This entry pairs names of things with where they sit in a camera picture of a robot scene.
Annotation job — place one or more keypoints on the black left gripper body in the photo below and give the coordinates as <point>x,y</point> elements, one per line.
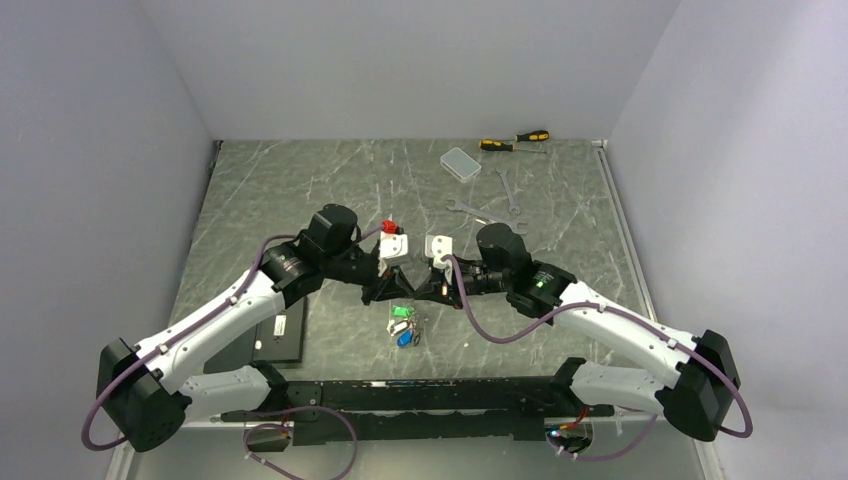
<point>372,283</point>

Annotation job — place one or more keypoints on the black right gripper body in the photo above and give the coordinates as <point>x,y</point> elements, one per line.
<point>452,292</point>

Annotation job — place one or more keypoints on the metal key organizer plate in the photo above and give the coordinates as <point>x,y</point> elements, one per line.
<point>414,323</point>

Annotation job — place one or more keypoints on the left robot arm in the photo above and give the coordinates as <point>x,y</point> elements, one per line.
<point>146,391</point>

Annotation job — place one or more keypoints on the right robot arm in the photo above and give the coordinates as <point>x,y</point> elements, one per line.
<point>689,379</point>

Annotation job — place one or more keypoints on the green key tag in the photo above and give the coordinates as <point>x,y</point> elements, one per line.
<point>400,311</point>

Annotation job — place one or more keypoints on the black key tag white label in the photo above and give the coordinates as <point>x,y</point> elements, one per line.
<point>397,327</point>

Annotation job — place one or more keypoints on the blue key tag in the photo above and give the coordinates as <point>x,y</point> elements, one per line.
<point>408,338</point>

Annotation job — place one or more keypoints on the large silver wrench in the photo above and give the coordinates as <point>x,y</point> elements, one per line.
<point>455,204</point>

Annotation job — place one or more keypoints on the small silver wrench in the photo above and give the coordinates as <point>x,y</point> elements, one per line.
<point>514,207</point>

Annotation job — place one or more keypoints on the black flat box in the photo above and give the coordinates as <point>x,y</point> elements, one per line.
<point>277,340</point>

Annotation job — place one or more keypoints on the clear plastic box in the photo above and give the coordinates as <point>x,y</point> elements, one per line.
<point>460,165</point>

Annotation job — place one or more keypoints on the yellow black screwdriver front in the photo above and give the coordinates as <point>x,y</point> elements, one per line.
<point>491,145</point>

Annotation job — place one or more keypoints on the yellow black screwdriver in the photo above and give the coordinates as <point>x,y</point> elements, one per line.
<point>491,145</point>
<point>531,137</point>

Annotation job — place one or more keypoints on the yellow black screwdriver rear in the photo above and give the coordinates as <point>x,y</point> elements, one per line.
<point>531,137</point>

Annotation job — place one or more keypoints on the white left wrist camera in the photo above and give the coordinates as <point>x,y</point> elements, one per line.
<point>393,249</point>

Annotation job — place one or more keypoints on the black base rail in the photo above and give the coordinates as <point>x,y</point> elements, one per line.
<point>323,411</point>

